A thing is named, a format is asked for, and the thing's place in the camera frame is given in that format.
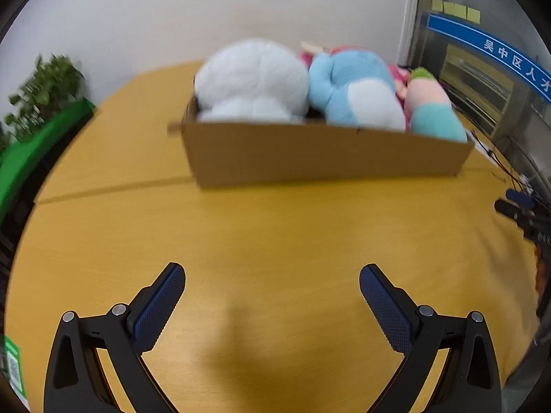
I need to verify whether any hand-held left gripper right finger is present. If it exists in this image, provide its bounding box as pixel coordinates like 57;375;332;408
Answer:
359;263;502;413

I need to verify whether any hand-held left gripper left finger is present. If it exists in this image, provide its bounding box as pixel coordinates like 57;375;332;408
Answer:
43;262;187;413

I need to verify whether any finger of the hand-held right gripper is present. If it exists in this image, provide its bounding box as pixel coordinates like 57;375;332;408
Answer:
494;199;532;224
506;189;537;208

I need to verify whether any pig plush with teal shirt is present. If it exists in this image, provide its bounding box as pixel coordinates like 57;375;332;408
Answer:
405;67;468;142

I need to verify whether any brown cardboard box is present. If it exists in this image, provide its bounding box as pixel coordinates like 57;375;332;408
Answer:
168;95;476;190

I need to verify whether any blue white-bellied plush toy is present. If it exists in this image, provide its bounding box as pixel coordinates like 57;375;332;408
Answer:
306;48;407;132

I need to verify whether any glass partition door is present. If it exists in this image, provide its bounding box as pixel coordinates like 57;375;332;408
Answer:
398;0;551;160

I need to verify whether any green label sticker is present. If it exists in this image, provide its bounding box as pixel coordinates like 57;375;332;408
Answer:
0;335;31;409

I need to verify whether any blue sign band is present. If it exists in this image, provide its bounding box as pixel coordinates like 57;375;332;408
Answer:
427;12;551;104

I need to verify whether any white plush toy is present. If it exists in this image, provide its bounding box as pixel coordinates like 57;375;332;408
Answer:
195;39;310;123

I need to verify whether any green potted plant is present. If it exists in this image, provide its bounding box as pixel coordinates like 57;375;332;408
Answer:
0;54;87;151

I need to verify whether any black cable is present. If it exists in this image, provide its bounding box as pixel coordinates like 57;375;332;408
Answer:
469;129;551;199

